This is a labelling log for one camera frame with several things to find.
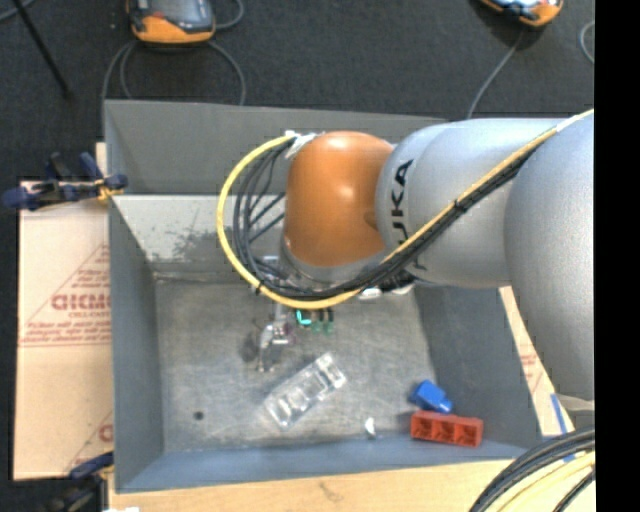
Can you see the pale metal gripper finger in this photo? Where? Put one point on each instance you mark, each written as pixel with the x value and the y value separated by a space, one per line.
pixel 274 356
pixel 262 352

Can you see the clear plastic tray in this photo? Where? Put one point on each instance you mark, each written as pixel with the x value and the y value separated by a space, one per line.
pixel 305 390

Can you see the grey metal bin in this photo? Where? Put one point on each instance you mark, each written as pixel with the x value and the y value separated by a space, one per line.
pixel 210 380

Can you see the small white piece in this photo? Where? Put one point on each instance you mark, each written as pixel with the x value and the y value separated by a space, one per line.
pixel 370 428

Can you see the blue plastic block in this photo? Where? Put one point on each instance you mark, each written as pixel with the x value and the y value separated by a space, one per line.
pixel 429 396

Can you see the red-brown flat block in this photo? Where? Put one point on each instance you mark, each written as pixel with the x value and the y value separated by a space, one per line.
pixel 446 429

